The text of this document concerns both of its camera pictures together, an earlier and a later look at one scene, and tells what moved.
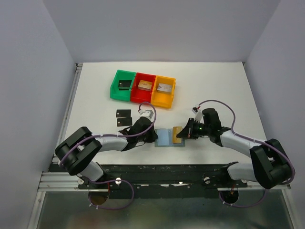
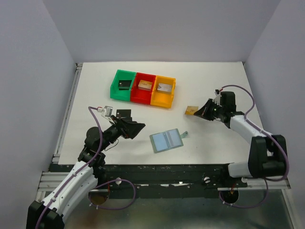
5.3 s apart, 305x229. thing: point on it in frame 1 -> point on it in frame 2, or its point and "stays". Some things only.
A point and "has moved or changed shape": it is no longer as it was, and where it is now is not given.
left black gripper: [149, 133] -> [123, 127]
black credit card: [123, 113] stays
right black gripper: [189, 129] -> [213, 110]
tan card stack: [145, 85] stays
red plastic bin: [143, 88] stays
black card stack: [124, 85] stays
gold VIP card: [176, 130] -> [190, 109]
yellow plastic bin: [163, 91] stays
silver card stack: [165, 88] stays
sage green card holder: [165, 139] has moved or changed shape
